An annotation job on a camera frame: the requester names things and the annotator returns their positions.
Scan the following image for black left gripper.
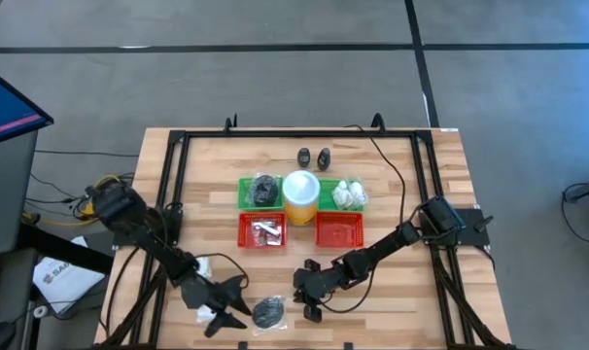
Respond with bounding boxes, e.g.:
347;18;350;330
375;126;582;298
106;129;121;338
180;274;254;339

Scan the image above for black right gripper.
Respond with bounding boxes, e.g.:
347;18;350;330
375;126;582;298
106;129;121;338
293;260;337;323

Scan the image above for bagged black hair ties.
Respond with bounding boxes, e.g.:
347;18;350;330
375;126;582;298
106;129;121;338
250;172;282;209
252;295;290;337

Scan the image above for bagged white cotton balls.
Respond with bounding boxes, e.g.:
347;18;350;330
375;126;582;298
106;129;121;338
194;256;218;324
331;178;370;211

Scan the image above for bagged silver nail clippers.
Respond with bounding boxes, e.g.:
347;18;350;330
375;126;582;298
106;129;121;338
252;219;283;246

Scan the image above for red plastic slotted basket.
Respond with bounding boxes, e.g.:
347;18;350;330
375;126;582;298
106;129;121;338
238;211;288;249
314;211;365;249

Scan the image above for yellow disinfecting wipes canister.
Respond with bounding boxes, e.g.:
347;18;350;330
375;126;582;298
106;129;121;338
282;169;322;227

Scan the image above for green plastic slotted basket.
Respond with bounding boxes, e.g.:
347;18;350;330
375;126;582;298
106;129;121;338
317;178;366;213
237;176;285;212

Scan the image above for white printed booklet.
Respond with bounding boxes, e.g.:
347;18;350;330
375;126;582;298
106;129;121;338
31;236;106;316

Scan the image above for black desk beam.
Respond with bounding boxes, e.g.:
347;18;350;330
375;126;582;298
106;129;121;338
15;222;115;276

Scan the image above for grey cabinet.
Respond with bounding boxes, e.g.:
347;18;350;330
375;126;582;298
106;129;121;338
0;129;39;258

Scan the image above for grey floor object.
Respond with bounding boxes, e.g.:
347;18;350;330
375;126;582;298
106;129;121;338
564;175;589;204

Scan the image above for blue screen monitor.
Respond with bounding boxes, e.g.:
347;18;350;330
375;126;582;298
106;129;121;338
0;64;55;149

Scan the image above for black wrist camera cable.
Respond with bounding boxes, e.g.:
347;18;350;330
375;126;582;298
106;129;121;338
318;269;376;315
196;251;251;288

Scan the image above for long black arm cable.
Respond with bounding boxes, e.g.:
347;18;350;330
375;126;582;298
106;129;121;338
343;123;408;228

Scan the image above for black aluminium rig frame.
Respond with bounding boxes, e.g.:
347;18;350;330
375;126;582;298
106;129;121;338
97;126;517;350

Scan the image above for yellow cable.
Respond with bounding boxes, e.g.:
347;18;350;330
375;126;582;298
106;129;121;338
22;173;123;228

